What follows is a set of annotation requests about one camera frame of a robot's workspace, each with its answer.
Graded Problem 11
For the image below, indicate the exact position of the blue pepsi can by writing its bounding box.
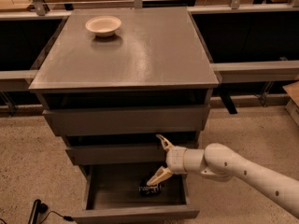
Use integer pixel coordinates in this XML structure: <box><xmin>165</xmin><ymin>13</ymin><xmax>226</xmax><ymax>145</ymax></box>
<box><xmin>138</xmin><ymin>180</ymin><xmax>162</xmax><ymax>196</ymax></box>

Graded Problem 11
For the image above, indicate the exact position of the grey middle drawer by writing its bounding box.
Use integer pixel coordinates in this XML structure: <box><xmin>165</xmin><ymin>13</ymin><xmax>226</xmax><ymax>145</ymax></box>
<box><xmin>66</xmin><ymin>141</ymin><xmax>166</xmax><ymax>165</ymax></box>

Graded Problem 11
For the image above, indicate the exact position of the grey metal railing frame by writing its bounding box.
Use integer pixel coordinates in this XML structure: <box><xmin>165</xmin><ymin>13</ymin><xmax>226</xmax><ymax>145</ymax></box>
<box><xmin>1</xmin><ymin>0</ymin><xmax>298</xmax><ymax>114</ymax></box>

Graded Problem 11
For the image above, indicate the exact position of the black cable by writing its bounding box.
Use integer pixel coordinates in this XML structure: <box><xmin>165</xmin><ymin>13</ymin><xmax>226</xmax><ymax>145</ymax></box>
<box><xmin>38</xmin><ymin>210</ymin><xmax>75</xmax><ymax>224</ymax></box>

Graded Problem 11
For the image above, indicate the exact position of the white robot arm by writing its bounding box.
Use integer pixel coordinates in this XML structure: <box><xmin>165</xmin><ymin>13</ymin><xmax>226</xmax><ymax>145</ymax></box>
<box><xmin>147</xmin><ymin>134</ymin><xmax>299</xmax><ymax>217</ymax></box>

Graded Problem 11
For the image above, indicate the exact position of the wooden box at right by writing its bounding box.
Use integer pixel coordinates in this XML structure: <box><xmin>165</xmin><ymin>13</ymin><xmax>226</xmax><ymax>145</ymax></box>
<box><xmin>283</xmin><ymin>81</ymin><xmax>299</xmax><ymax>126</ymax></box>

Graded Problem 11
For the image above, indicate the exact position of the white paper bowl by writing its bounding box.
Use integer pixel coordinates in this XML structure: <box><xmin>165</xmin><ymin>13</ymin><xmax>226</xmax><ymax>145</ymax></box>
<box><xmin>85</xmin><ymin>16</ymin><xmax>121</xmax><ymax>37</ymax></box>

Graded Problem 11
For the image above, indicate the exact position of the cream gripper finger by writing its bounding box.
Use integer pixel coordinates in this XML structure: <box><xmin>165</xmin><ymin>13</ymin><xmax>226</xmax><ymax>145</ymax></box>
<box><xmin>156</xmin><ymin>134</ymin><xmax>174</xmax><ymax>152</ymax></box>
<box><xmin>147</xmin><ymin>166</ymin><xmax>173</xmax><ymax>186</ymax></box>

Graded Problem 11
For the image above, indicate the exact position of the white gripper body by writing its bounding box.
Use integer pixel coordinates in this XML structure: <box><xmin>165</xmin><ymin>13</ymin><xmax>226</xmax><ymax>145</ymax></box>
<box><xmin>165</xmin><ymin>147</ymin><xmax>187</xmax><ymax>175</ymax></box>

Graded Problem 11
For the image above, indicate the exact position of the black power adapter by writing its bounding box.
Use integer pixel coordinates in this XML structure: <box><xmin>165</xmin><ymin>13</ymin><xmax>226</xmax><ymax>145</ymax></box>
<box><xmin>28</xmin><ymin>199</ymin><xmax>48</xmax><ymax>224</ymax></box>

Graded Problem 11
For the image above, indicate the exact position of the grey top drawer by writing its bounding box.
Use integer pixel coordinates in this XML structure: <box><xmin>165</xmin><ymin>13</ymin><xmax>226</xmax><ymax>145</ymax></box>
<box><xmin>43</xmin><ymin>105</ymin><xmax>209</xmax><ymax>136</ymax></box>

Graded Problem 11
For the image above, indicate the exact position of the grey open bottom drawer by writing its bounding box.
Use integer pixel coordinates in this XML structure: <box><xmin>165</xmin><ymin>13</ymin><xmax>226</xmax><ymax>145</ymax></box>
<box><xmin>73</xmin><ymin>162</ymin><xmax>199</xmax><ymax>224</ymax></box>

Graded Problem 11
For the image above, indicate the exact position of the grey drawer cabinet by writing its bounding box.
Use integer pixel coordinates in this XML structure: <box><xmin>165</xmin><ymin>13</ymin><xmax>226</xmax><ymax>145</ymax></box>
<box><xmin>28</xmin><ymin>7</ymin><xmax>220</xmax><ymax>173</ymax></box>

